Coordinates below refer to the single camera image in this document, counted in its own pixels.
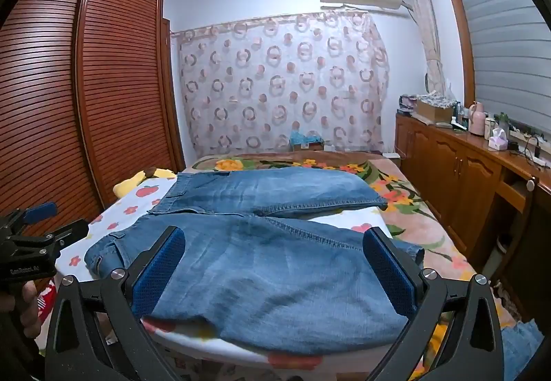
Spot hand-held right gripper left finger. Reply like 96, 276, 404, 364
44, 226, 187, 381

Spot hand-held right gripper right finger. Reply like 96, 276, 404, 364
363, 226, 505, 381

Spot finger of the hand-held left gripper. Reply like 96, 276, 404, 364
26, 219, 90, 255
9, 202, 58, 227

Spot blue denim pants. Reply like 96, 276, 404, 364
84, 169, 426, 356

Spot person's left hand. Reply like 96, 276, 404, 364
19, 281, 43, 339

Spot red printed fabric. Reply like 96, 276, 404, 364
37, 284, 58, 321

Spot white strawberry print cloth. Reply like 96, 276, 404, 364
55, 176, 448, 373

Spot yellow pillow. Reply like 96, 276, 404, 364
113, 167, 177, 196

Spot floral blanket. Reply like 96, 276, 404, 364
142, 151, 530, 381

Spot grey trash bin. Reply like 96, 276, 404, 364
497, 232, 514, 275

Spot wooden sideboard cabinet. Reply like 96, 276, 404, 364
395, 112, 551, 321

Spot blue denim garment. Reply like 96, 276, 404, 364
501, 318, 545, 364

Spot wooden louvered wardrobe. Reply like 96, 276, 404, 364
0, 0, 186, 278

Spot cardboard box with blue cloth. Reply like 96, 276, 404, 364
289, 130, 324, 151

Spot open cardboard box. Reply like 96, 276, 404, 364
415, 99, 455, 124

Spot stack of dark packets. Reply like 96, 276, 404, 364
398, 94, 418, 115

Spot pink tissue box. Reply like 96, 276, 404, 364
488, 128, 511, 151

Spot pink thermos jug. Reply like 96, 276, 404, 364
468, 101, 487, 136

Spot patterned cloth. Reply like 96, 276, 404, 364
415, 92, 454, 108

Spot power strip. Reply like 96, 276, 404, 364
510, 129, 551, 149

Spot circle patterned curtain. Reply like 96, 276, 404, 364
171, 11, 390, 158

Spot beige tied curtain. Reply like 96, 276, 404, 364
402, 0, 446, 93

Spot grey window blind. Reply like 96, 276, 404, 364
452, 0, 551, 136

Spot wooden window frame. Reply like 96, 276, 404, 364
439, 0, 476, 106

